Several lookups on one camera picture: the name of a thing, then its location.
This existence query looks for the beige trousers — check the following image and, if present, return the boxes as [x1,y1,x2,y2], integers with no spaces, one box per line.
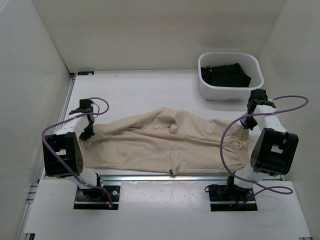
[80,108,250,175]

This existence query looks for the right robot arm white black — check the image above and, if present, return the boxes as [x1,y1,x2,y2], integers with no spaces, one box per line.
[224,89,299,200]

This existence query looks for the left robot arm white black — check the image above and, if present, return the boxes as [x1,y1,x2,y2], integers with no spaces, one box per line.
[42,98,105,201]

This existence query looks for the black trousers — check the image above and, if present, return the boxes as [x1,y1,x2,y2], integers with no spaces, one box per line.
[200,63,252,88]

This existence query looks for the white plastic basket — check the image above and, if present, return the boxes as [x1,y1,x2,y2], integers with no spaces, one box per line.
[197,51,265,102]

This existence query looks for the black corner bracket label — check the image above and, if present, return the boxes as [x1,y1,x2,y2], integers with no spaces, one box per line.
[77,71,95,76]

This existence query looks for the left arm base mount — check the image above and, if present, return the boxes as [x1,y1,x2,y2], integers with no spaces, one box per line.
[73,182,121,210]

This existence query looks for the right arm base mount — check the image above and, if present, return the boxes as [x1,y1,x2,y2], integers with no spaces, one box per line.
[204,184,258,212]

